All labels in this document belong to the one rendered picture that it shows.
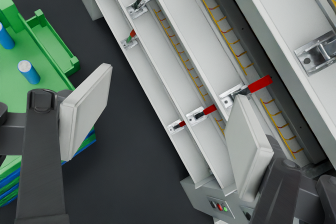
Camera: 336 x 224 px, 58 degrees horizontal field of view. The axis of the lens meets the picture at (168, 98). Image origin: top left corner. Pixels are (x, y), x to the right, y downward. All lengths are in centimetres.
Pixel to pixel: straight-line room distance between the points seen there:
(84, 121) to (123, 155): 82
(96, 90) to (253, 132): 9
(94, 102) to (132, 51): 69
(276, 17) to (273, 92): 17
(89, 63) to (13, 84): 53
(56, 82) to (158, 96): 38
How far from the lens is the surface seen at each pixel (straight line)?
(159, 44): 67
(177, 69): 66
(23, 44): 54
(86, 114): 16
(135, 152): 98
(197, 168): 84
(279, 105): 47
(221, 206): 73
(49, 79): 52
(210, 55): 48
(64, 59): 103
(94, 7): 101
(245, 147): 16
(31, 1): 113
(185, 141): 83
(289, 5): 32
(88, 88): 16
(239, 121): 18
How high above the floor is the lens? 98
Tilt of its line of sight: 72 degrees down
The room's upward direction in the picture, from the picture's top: 45 degrees clockwise
